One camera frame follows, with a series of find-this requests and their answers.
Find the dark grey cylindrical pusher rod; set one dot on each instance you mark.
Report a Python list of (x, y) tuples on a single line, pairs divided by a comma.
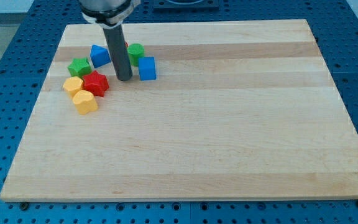
[(118, 52)]

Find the green star block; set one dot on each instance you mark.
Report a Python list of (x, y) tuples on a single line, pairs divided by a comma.
[(79, 67)]

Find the red star block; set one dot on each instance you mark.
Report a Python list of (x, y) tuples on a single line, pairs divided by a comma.
[(96, 83)]

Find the green cylinder block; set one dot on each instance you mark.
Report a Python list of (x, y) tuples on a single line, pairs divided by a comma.
[(135, 52)]

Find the blue triangular block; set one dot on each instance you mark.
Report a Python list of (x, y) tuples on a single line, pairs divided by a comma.
[(99, 56)]

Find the blue cube block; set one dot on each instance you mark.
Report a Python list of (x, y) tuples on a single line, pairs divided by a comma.
[(147, 68)]

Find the yellow hexagon block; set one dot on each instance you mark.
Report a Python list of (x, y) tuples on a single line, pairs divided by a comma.
[(72, 86)]

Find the yellow heart block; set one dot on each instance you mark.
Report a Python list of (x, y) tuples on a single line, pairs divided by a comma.
[(85, 102)]

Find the light wooden board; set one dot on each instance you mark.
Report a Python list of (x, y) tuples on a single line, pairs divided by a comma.
[(239, 110)]

